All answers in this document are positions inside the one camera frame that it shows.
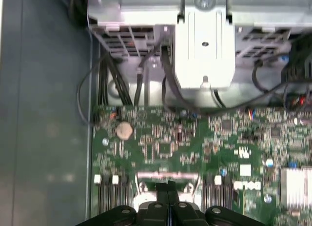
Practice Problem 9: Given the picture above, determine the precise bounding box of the black cable bundle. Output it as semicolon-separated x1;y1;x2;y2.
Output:
98;52;134;106

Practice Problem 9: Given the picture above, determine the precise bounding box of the silver chipset heatsink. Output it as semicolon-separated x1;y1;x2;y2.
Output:
279;166;312;209

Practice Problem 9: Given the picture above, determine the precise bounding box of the thin black cable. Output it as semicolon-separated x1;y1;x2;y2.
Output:
133;47;162;106

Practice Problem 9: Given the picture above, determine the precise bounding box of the black RAM slot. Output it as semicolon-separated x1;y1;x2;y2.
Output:
94;174;112;226
214;175;236;212
201;179;215;212
111;174;134;226

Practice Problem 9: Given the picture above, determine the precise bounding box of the coin battery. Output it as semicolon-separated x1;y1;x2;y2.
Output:
115;121;134;140

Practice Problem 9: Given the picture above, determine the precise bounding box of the black PC case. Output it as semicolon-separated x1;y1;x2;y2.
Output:
0;0;95;226

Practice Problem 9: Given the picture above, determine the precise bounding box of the CPU socket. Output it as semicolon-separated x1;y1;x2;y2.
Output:
133;171;203;212

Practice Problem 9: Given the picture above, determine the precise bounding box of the silver drive cage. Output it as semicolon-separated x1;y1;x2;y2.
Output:
87;0;312;107

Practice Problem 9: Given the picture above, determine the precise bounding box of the flat black cable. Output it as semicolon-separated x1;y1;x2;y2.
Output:
159;44;202;114

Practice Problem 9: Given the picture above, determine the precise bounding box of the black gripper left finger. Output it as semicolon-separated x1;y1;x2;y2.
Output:
79;183;170;226

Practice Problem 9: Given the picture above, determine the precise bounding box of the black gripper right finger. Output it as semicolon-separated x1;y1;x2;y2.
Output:
169;181;259;226

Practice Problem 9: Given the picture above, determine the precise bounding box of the green motherboard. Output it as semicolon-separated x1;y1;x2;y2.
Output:
92;104;312;226

